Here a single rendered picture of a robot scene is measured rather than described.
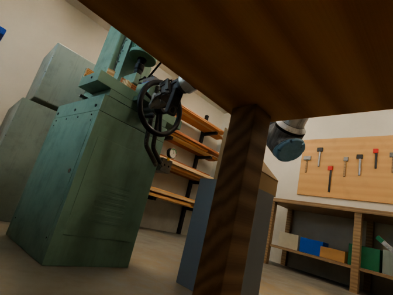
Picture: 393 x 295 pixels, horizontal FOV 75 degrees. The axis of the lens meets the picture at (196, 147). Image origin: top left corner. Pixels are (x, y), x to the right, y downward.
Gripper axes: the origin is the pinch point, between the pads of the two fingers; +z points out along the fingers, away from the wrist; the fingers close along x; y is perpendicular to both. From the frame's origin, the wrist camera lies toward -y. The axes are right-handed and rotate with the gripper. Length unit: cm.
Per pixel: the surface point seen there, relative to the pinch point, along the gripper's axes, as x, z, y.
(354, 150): -329, -55, 86
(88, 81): 17.4, 29.0, 21.4
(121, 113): 0.0, 22.8, 7.9
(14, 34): 29, 219, 201
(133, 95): -3.4, 18.5, 19.6
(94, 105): 11.6, 29.4, 9.8
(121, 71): -4, 35, 48
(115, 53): -1, 39, 64
